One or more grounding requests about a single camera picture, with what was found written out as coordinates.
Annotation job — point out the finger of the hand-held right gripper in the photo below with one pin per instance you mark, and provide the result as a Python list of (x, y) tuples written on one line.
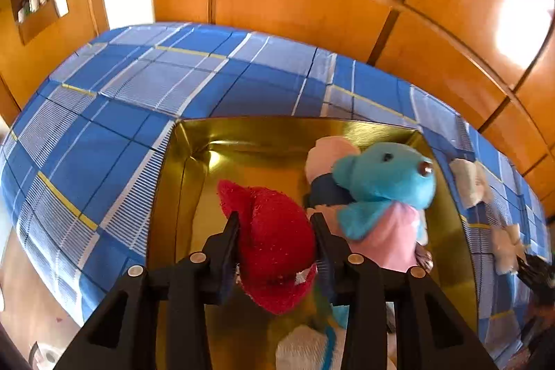
[(535, 272)]

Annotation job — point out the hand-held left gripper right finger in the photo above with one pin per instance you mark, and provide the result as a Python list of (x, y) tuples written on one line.
[(324, 268)]

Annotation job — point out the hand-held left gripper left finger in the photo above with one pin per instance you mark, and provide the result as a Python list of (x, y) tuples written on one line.
[(230, 266)]

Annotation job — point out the red plush toy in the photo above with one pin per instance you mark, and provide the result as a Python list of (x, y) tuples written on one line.
[(269, 240)]

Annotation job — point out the teal plush toy pink shirt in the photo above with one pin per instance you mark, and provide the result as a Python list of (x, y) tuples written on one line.
[(381, 179)]

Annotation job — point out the pink plush toy navy band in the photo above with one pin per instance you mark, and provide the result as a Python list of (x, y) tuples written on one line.
[(325, 155)]

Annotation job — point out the gold cardboard box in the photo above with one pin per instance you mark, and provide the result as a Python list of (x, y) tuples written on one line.
[(243, 153)]

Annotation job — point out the beige cloth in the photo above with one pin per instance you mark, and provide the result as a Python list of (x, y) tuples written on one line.
[(509, 248)]

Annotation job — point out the white fluffy towel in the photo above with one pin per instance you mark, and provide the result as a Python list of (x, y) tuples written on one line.
[(299, 348)]

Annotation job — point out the cream plush toy on bed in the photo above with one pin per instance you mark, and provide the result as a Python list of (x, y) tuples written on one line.
[(470, 181)]

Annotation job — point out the blue plaid bed sheet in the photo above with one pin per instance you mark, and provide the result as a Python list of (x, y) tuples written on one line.
[(130, 92)]

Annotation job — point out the white paper roll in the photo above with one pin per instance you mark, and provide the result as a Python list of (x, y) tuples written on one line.
[(45, 357)]

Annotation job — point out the wooden wardrobe with shelf niche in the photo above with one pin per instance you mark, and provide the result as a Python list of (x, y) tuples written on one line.
[(73, 49)]

